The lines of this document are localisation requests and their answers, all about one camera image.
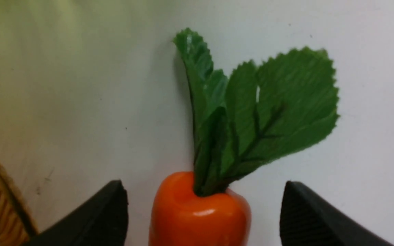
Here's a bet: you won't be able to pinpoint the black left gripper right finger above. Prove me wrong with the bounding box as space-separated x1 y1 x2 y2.
279 181 391 246

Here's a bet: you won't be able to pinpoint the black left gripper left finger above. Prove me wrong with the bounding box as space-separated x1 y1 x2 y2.
26 180 129 246

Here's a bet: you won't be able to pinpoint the orange carrot green leaves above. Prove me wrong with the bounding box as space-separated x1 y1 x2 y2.
148 28 339 246

